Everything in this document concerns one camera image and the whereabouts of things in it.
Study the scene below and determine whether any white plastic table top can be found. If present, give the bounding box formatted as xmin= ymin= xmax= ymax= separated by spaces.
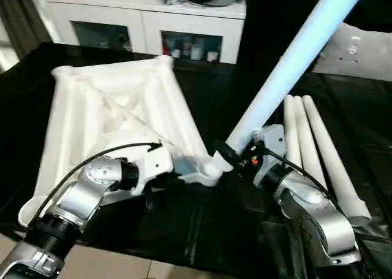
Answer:
xmin=17 ymin=55 xmax=225 ymax=228

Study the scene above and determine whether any white plastic table leg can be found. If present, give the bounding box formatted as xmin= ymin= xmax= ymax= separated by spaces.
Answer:
xmin=210 ymin=0 xmax=372 ymax=173
xmin=293 ymin=96 xmax=334 ymax=197
xmin=282 ymin=95 xmax=303 ymax=169
xmin=303 ymin=95 xmax=372 ymax=226

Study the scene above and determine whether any black work mat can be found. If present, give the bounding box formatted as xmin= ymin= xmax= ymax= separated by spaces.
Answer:
xmin=0 ymin=43 xmax=392 ymax=279

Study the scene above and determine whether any white glass-door cabinet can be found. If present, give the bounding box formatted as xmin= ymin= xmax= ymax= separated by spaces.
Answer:
xmin=46 ymin=0 xmax=247 ymax=65

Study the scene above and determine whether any grey curtain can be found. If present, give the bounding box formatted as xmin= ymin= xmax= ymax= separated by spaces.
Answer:
xmin=0 ymin=0 xmax=57 ymax=60

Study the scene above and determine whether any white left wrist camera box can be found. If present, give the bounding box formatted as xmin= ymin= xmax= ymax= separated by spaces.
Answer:
xmin=130 ymin=144 xmax=175 ymax=195

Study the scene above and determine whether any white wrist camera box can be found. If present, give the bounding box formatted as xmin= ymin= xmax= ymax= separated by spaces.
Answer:
xmin=130 ymin=144 xmax=175 ymax=195
xmin=253 ymin=124 xmax=287 ymax=167

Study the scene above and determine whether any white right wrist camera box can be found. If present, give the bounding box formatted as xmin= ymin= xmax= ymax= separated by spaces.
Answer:
xmin=253 ymin=124 xmax=287 ymax=167

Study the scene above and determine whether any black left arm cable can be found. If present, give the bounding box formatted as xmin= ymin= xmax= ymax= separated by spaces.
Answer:
xmin=32 ymin=142 xmax=164 ymax=223

